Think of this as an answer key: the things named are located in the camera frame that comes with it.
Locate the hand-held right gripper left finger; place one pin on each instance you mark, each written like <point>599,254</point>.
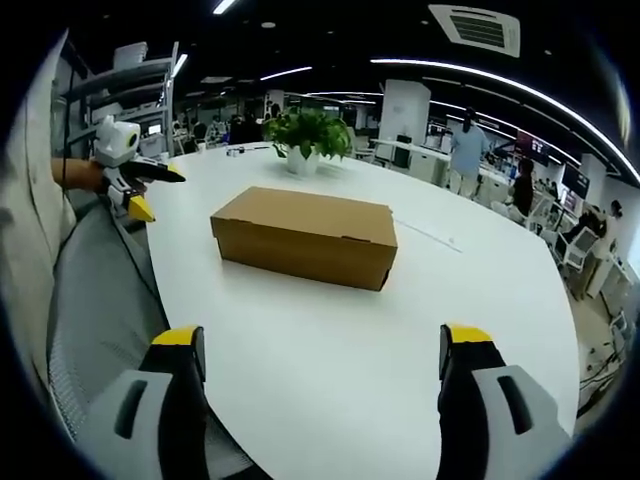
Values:
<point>165,400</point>

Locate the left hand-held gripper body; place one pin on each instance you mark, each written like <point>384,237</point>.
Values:
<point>116,142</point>

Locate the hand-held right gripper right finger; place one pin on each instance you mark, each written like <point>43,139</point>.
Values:
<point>480,400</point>

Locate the brown cardboard shoe box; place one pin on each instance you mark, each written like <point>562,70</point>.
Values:
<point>305,235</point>

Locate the white storage box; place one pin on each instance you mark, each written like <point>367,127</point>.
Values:
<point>131,54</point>

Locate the grey metal shelf rack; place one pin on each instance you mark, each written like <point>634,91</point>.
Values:
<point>125,100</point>

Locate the person's beige clothing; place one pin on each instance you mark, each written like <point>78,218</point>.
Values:
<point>35,200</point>

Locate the grey mesh office chair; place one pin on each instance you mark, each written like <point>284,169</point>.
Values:
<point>100,310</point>

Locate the green potted plant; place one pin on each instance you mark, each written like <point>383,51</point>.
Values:
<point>306,140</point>

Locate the white office chair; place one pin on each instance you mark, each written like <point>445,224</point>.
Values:
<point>580,250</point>

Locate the ceiling air conditioner vent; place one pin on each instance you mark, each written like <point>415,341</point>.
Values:
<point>475,25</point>

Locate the wall screen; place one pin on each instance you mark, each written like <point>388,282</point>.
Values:
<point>533,148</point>

